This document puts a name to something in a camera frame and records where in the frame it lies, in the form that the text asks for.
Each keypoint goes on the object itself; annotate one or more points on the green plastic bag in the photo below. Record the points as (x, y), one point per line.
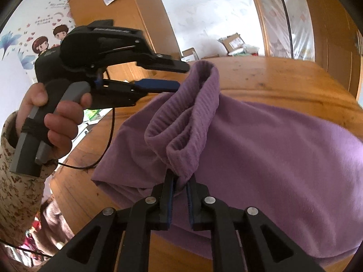
(93, 116)

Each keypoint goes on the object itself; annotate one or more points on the wooden wardrobe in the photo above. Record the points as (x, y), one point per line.
(136, 14)

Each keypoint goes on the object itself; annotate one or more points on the open white box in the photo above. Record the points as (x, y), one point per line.
(190, 55)

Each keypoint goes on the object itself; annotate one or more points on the doorway with plastic curtain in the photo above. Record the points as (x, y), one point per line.
(278, 19)

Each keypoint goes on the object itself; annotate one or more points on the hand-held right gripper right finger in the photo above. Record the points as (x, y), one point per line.
(190, 209)

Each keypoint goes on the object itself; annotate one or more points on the person's pink plush pants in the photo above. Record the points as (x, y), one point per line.
(56, 223)

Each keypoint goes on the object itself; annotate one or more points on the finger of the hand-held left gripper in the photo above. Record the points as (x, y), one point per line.
(157, 85)
(167, 65)

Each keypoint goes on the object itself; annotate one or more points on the person's left forearm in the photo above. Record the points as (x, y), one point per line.
(17, 189)

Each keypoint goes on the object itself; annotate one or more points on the person's left hand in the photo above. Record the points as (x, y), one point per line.
(63, 124)

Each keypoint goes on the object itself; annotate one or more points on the cartoon wall sticker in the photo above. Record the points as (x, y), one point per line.
(37, 42)

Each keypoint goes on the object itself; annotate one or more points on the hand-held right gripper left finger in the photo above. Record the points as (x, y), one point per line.
(169, 204)

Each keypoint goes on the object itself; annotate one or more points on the purple fleece garment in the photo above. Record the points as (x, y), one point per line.
(255, 147)

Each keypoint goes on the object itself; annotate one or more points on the open labelled cardboard box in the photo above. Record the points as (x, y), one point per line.
(231, 43)

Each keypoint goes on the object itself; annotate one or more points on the pile of white green packets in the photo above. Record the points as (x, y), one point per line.
(249, 51)

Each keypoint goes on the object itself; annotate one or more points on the wooden door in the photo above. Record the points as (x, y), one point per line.
(331, 34)

